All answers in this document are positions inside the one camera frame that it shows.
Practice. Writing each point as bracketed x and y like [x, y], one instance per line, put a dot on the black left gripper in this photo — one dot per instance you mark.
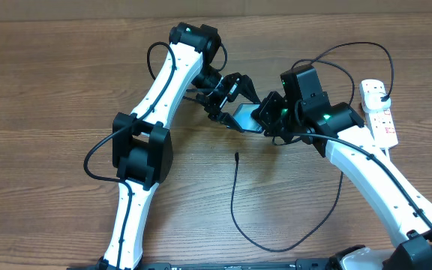
[214, 107]

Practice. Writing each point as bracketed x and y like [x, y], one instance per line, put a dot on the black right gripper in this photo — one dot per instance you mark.
[265, 117]

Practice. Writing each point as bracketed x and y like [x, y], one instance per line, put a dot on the blue smartphone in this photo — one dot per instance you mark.
[243, 117]

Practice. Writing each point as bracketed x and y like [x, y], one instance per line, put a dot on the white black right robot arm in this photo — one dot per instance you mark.
[340, 134]

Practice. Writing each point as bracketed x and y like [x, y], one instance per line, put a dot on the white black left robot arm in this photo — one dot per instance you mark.
[142, 150]

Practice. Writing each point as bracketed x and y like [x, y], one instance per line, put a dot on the white charger plug adapter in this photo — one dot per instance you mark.
[373, 102]

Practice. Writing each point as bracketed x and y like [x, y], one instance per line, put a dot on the white power strip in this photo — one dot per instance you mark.
[380, 124]

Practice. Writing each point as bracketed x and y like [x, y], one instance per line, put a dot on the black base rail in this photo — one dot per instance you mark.
[299, 264]

